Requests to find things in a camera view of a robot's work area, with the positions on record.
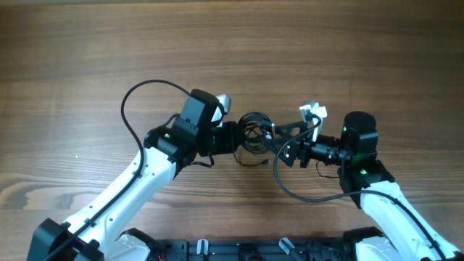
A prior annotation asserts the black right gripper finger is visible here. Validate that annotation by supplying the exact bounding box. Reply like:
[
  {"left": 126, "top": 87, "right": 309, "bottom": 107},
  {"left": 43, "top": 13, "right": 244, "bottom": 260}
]
[
  {"left": 264, "top": 138, "right": 299, "bottom": 167},
  {"left": 274, "top": 121, "right": 308, "bottom": 136}
]

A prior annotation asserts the black cable bundle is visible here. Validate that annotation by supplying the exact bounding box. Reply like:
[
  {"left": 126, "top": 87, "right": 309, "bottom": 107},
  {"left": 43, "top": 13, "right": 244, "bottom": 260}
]
[{"left": 231, "top": 111, "right": 276, "bottom": 168}]

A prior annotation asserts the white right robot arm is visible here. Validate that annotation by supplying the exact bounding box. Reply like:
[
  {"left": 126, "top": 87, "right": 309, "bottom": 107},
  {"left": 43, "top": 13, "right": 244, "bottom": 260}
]
[{"left": 266, "top": 111, "right": 463, "bottom": 260}]

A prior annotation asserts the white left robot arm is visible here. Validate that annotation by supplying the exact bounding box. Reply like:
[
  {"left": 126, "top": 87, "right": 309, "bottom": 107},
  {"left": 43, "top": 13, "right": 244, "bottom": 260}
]
[{"left": 27, "top": 89, "right": 236, "bottom": 260}]

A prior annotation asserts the black left camera cable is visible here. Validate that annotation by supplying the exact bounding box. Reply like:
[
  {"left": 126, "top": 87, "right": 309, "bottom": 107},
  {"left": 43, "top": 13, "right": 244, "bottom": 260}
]
[{"left": 43, "top": 79, "right": 191, "bottom": 261}]

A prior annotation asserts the black camera cable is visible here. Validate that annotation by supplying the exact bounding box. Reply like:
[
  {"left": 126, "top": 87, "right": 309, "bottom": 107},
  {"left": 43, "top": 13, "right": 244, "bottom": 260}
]
[
  {"left": 43, "top": 79, "right": 191, "bottom": 261},
  {"left": 273, "top": 112, "right": 449, "bottom": 261}
]

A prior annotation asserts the black right camera cable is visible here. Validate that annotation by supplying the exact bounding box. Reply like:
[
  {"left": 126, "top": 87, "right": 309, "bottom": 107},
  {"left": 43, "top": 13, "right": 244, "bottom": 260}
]
[{"left": 273, "top": 112, "right": 449, "bottom": 261}]

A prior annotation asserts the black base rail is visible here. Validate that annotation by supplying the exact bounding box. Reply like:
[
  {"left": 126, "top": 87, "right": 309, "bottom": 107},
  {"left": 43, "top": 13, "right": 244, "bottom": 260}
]
[{"left": 150, "top": 238, "right": 352, "bottom": 261}]

